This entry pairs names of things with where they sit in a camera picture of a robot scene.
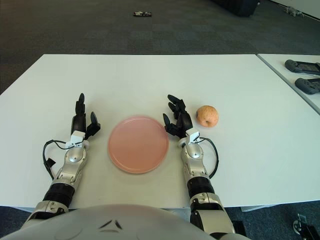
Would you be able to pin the metal clamp bracket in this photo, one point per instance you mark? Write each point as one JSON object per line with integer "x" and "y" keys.
{"x": 301, "y": 225}

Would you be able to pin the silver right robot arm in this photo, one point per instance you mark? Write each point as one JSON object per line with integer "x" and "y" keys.
{"x": 193, "y": 153}

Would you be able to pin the round pink plate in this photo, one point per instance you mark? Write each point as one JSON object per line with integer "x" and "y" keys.
{"x": 138, "y": 145}

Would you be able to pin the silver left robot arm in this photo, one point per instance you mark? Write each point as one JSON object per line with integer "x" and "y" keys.
{"x": 72, "y": 156}

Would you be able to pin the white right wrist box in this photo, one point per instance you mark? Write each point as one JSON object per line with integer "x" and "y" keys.
{"x": 193, "y": 136}

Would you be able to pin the grey handheld controller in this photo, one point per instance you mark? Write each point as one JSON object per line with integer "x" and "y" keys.
{"x": 308, "y": 85}
{"x": 300, "y": 66}

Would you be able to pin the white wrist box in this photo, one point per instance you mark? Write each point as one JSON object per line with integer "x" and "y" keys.
{"x": 76, "y": 138}
{"x": 193, "y": 136}

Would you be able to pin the small grey floor toy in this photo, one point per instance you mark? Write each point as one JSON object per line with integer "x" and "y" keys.
{"x": 293, "y": 12}

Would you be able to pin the yellow-red apple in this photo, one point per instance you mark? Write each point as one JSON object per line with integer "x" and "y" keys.
{"x": 207, "y": 115}

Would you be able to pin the small dark flat floor object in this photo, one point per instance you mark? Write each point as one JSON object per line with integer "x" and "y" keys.
{"x": 142, "y": 14}

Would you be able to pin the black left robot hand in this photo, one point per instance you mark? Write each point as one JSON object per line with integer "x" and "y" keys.
{"x": 79, "y": 122}

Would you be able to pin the dark bulky floor object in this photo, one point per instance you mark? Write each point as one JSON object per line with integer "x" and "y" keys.
{"x": 241, "y": 8}

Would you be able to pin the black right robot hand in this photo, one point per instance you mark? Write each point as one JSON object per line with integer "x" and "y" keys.
{"x": 182, "y": 120}

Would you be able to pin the grey robot torso shell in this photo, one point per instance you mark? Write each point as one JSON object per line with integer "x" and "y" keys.
{"x": 112, "y": 225}

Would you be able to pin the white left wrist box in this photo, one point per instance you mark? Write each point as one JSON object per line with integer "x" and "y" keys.
{"x": 76, "y": 138}

